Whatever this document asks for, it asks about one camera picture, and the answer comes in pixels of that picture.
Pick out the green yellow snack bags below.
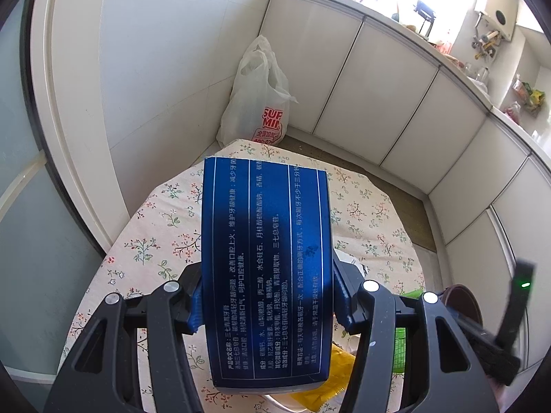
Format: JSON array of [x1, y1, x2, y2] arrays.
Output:
[[512, 74, 545, 113]]

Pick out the instant noodle bowl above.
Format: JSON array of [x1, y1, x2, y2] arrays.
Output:
[[261, 393, 309, 413]]

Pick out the white water heater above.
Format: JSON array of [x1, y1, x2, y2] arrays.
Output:
[[482, 0, 518, 41]]

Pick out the sliding glass door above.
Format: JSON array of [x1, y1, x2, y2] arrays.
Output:
[[0, 0, 105, 396]]

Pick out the blue toothpaste box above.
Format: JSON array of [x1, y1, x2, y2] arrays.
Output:
[[202, 157, 333, 392]]

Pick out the green snack packet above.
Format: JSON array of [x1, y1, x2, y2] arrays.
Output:
[[392, 288, 424, 374]]

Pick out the brown floor mat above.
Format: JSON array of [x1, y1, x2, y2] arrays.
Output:
[[278, 136, 437, 253]]

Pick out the yellow snack wrapper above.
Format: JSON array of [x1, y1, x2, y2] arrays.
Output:
[[290, 344, 355, 412]]

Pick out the white plastic shopping bag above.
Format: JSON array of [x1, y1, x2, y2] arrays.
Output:
[[217, 35, 297, 146]]

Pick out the floral tablecloth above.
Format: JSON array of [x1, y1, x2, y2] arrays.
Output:
[[60, 138, 428, 413]]

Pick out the brown trash bin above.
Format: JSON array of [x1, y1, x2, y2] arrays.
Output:
[[439, 284, 483, 326]]

